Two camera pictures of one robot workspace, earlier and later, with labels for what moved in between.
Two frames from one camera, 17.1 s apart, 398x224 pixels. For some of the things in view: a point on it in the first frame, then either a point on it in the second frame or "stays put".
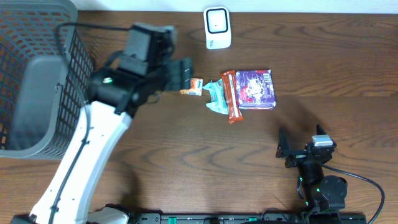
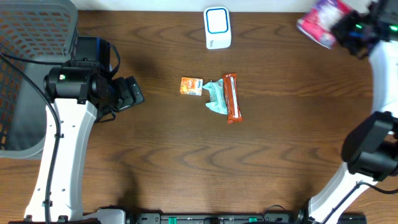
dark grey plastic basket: [45, 70] stays put
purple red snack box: [255, 89] → [319, 22]
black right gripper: [298, 155] → [345, 28]
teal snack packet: [217, 102] stays put
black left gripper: [182, 73] → [123, 94]
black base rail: [245, 218] stays put
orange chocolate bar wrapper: [234, 113] stays put
